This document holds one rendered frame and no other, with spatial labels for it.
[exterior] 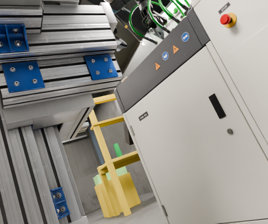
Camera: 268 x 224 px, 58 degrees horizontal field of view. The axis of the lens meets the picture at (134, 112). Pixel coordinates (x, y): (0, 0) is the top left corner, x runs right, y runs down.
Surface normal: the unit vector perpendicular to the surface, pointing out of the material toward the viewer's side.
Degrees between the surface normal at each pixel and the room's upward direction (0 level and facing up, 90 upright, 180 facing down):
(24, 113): 90
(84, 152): 90
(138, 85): 90
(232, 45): 90
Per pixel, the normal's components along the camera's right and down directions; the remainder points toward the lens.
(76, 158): 0.40, -0.40
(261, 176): -0.76, 0.14
